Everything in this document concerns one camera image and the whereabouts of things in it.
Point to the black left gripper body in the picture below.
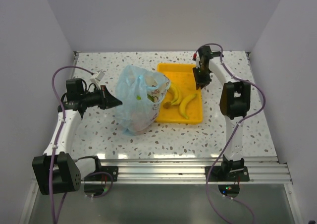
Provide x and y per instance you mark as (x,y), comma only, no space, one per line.
(96,98)

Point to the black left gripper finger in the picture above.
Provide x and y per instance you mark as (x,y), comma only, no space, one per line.
(110,99)
(113,104)

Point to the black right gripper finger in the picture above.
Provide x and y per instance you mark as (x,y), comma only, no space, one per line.
(198,83)
(204,83)

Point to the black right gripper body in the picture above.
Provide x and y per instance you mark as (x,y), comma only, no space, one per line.
(202,74)

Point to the light blue plastic bag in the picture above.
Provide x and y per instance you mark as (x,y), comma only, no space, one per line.
(137,112)

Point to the light green fake apple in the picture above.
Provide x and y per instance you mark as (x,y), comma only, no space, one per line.
(151,98)

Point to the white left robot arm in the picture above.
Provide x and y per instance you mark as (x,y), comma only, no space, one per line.
(55,171)

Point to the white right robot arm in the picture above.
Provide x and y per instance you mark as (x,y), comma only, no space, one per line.
(234,101)

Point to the single yellow fake banana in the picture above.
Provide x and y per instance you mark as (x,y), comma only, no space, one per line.
(184,103)

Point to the yellow fake banana bunch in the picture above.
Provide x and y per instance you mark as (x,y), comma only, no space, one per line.
(177,97)

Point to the yellow plastic tray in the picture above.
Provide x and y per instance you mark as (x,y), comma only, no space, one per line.
(182,76)

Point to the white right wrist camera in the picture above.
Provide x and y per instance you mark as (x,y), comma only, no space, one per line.
(196,59)

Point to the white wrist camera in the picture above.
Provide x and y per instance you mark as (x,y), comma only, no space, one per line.
(196,59)
(97,77)

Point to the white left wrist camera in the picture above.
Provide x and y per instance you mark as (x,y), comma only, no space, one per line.
(97,77)

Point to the black left base bracket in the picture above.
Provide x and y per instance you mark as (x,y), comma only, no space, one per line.
(105,173)

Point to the black base bracket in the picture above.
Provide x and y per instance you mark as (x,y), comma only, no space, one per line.
(105,173)
(227,170)

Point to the black right base bracket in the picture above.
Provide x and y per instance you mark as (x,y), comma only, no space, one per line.
(227,170)

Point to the aluminium mounting rail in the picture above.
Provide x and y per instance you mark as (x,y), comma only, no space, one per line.
(192,171)

